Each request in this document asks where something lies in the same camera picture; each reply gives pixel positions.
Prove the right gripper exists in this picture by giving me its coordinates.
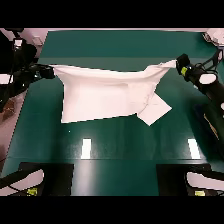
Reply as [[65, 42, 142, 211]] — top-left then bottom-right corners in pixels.
[[175, 53, 194, 78]]

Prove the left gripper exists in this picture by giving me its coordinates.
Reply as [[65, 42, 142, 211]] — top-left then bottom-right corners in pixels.
[[38, 64, 56, 81]]

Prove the white T-shirt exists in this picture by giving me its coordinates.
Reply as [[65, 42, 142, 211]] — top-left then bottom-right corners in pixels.
[[50, 59, 178, 127]]

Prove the white garment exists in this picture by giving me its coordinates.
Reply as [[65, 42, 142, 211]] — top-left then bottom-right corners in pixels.
[[203, 28, 224, 46]]

